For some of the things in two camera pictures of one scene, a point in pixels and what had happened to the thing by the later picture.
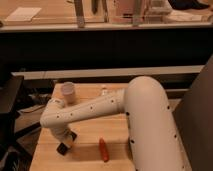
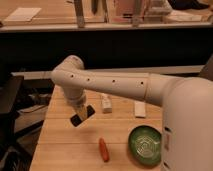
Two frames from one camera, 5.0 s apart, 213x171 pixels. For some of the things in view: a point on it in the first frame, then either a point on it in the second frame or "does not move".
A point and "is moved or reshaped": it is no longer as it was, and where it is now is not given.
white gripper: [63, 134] -> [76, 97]
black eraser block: [62, 148] is moved or reshaped
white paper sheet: [24, 14] does not move
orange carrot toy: [104, 150] does not move
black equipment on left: [10, 87] does not move
